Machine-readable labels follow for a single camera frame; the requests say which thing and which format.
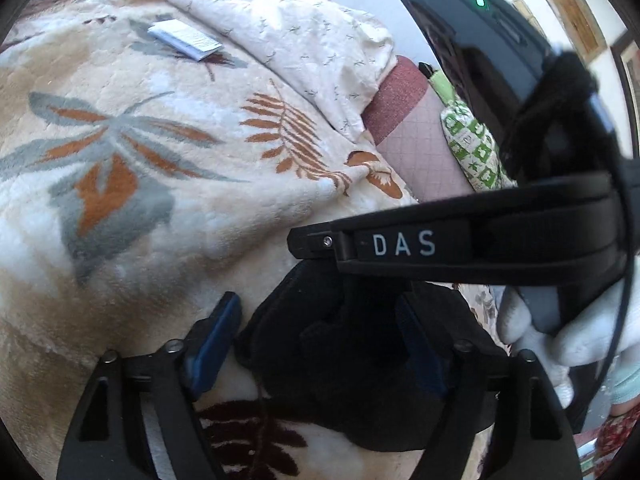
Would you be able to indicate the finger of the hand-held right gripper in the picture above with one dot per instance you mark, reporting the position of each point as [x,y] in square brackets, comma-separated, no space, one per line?
[315,243]

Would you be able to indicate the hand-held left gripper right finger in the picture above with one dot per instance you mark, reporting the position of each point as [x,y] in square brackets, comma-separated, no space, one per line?
[422,355]

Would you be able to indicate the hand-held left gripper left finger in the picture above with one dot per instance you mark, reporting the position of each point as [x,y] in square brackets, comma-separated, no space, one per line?
[215,345]

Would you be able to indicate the black pants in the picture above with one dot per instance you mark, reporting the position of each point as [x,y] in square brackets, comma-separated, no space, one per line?
[345,350]

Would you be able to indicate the person's right hand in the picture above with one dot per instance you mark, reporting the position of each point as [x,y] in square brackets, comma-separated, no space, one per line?
[590,341]

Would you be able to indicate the green checked quilt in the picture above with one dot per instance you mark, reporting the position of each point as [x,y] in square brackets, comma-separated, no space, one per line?
[470,145]

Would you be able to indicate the leaf print fleece blanket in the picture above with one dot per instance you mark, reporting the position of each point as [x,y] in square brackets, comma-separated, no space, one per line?
[175,210]

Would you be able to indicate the pink padded headboard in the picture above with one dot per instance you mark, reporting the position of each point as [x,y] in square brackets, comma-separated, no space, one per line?
[415,130]

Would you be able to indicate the white printed pillow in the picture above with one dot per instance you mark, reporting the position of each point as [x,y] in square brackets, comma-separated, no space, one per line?
[300,25]

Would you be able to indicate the small white booklet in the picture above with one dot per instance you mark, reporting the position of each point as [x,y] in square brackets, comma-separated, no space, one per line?
[185,39]

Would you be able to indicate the large framed wall picture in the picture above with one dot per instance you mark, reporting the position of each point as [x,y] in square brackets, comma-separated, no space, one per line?
[575,20]

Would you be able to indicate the small framed wall picture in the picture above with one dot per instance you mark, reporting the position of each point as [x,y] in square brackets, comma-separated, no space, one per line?
[527,14]

